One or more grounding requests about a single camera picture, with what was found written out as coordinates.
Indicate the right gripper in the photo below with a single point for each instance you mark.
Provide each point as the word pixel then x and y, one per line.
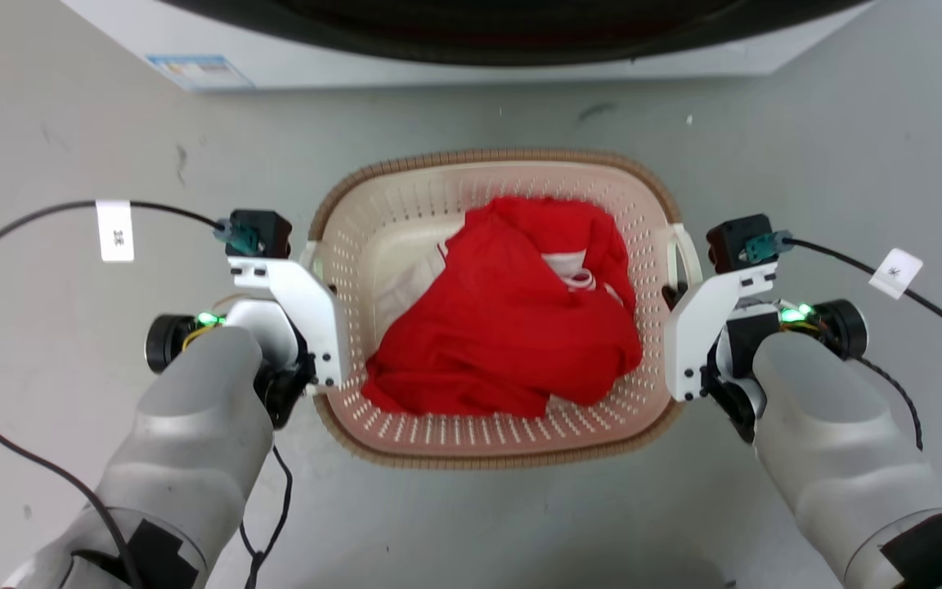
pixel 737 368

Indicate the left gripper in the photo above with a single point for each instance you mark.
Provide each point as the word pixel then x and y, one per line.
pixel 283 360

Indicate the beige plastic laundry basket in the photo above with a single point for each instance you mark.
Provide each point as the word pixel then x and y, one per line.
pixel 479 438

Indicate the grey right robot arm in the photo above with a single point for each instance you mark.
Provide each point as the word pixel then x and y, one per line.
pixel 835 442

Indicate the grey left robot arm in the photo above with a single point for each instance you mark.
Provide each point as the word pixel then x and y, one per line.
pixel 193 442

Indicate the white cloth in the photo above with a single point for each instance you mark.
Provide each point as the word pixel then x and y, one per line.
pixel 410 290

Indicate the red garment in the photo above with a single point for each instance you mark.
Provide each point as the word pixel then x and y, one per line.
pixel 504 327

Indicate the white tag with print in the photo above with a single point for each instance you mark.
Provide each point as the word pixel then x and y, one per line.
pixel 115 231

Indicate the white tag with black mark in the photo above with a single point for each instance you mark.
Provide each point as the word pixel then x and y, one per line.
pixel 895 273

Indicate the blue label sticker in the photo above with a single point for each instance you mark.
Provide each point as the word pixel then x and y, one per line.
pixel 199 71

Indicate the black round washing machine door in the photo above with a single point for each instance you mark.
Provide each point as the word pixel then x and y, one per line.
pixel 512 33

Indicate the white washing machine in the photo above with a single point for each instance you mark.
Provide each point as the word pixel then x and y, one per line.
pixel 438 69

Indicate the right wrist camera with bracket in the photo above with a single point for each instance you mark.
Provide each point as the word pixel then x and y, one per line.
pixel 704 319

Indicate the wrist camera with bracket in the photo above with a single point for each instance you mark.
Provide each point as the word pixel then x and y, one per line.
pixel 704 319
pixel 307 303

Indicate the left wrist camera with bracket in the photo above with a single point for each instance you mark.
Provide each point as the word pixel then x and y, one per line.
pixel 307 303

